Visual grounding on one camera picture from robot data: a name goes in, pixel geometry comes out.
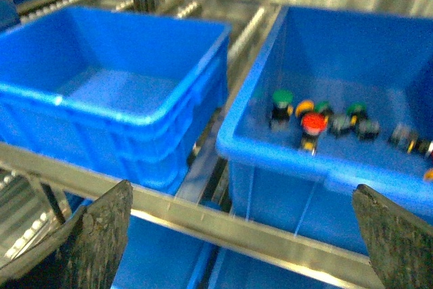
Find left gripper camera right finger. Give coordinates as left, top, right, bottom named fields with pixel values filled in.
left=352, top=184, right=432, bottom=288

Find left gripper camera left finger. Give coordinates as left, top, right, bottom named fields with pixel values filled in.
left=1, top=180, right=133, bottom=288

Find red button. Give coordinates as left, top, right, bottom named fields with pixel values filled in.
left=300, top=112, right=328, bottom=156

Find blue bin with buttons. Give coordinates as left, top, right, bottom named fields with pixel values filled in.
left=216, top=7, right=432, bottom=254

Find lower shelf blue bin left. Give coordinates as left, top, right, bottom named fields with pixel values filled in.
left=64, top=192, right=217, bottom=289

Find yellow button front edge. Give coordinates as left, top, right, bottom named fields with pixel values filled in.
left=424, top=169, right=433, bottom=182

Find red button lying sideways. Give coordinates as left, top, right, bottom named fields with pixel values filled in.
left=388, top=124, right=432, bottom=158

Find green button right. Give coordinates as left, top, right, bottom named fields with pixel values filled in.
left=346, top=102, right=380, bottom=141

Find green button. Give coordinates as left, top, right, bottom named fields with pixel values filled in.
left=314, top=101, right=352, bottom=137
left=269, top=89, right=294, bottom=131
left=346, top=102, right=380, bottom=141

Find green button middle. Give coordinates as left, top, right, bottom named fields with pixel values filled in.
left=314, top=101, right=352, bottom=137

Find blue bin far left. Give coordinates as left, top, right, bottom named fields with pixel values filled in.
left=1, top=7, right=231, bottom=195

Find yellow button tilted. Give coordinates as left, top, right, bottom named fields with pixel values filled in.
left=295, top=99, right=315, bottom=119

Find green button far left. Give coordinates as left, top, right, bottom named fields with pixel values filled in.
left=269, top=89, right=294, bottom=131

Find metal shelf front rail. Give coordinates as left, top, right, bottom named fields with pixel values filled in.
left=1, top=143, right=383, bottom=288

